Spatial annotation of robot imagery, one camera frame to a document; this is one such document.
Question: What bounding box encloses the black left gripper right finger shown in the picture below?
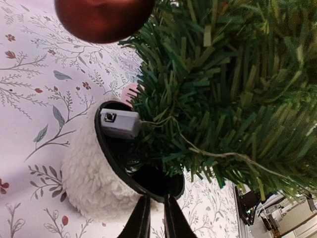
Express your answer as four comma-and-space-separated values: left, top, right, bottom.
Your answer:
164, 194, 197, 238

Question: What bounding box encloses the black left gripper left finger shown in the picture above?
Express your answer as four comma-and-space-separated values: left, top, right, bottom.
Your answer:
118, 196, 151, 238

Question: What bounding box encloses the white ribbed plant pot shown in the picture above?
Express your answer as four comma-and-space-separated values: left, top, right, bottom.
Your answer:
61, 98, 185, 222

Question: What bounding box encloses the thin fairy light wire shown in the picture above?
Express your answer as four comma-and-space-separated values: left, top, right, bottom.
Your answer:
138, 116, 317, 189

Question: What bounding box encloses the pink pompom ornament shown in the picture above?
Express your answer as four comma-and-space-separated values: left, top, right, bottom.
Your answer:
121, 83, 138, 106

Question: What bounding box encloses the small green christmas tree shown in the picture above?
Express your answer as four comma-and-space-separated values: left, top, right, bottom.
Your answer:
122, 0, 317, 200

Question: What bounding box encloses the dark red bauble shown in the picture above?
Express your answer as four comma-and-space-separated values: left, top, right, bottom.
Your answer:
54, 0, 155, 44

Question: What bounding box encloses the white fairy light battery box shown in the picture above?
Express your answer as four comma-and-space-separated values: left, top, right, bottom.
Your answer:
100, 109, 141, 139

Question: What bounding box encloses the background lab equipment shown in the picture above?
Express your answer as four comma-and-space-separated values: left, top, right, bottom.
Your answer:
251, 195, 317, 238

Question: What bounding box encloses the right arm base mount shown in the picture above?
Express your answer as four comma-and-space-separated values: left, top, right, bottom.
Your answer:
234, 186, 262, 226

